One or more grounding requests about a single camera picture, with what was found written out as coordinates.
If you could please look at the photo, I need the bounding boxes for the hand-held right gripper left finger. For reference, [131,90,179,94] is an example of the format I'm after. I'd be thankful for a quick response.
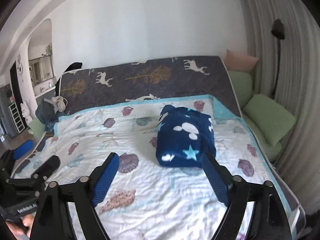
[30,152,120,240]

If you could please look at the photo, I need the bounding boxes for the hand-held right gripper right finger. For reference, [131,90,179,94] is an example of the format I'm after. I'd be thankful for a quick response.
[201,152,292,240]

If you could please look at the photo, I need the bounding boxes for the white seashell print blanket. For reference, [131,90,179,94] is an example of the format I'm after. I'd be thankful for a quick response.
[14,94,288,240]

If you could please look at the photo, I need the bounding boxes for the large green pillow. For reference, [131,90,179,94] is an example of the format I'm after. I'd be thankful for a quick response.
[242,94,297,147]

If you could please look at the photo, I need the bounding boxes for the wall mirror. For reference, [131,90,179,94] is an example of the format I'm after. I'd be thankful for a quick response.
[28,56,54,83]

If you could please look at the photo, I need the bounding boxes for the grey pleated curtain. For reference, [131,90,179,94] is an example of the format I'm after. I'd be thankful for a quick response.
[237,0,320,215]

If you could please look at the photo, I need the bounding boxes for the blue star fleece garment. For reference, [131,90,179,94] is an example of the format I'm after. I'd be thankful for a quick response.
[155,104,217,168]

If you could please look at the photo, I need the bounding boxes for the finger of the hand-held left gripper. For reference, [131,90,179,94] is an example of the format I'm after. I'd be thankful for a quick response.
[32,155,61,178]
[0,140,35,178]

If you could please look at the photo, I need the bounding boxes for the black lamp on stand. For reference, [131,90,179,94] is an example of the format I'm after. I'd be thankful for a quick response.
[271,19,285,98]

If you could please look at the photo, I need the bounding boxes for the white cat figure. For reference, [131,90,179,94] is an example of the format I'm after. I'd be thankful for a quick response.
[20,102,32,120]

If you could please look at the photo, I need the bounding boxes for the flat green cushion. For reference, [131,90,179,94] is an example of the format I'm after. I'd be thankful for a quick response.
[244,115,281,163]

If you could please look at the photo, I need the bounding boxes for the person's left hand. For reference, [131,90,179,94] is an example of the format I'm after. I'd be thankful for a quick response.
[5,215,34,237]

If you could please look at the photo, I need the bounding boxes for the dark deer print bedspread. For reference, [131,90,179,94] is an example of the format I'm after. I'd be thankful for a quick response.
[56,56,242,118]

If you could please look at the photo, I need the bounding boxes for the white shelf rack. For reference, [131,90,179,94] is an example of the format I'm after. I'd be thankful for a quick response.
[8,103,25,133]

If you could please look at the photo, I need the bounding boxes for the pink pillow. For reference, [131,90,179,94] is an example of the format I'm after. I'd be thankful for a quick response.
[224,49,260,72]

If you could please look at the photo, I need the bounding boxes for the small green pillow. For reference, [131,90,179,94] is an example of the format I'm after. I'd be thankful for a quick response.
[228,70,253,108]

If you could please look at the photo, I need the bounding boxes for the pile of blue clothes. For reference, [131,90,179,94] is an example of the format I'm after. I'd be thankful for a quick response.
[35,99,63,133]

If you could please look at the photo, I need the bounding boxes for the white bag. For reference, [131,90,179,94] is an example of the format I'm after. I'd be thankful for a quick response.
[51,95,68,113]

